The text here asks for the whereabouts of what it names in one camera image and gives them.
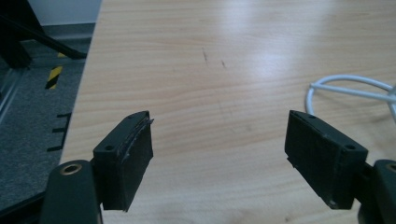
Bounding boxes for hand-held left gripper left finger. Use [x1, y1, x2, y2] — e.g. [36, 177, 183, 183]
[92, 110, 155, 213]

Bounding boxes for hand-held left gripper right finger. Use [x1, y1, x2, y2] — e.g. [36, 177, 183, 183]
[284, 109, 369, 210]

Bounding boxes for black floor tape marks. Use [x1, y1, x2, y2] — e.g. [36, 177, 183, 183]
[46, 111, 73, 153]

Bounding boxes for yellow black striped floor tape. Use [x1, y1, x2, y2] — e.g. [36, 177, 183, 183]
[45, 51, 68, 91]

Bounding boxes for black chair base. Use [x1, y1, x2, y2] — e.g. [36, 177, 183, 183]
[0, 0, 88, 70]

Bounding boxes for white cable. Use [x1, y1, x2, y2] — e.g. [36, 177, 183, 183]
[304, 74, 396, 125]

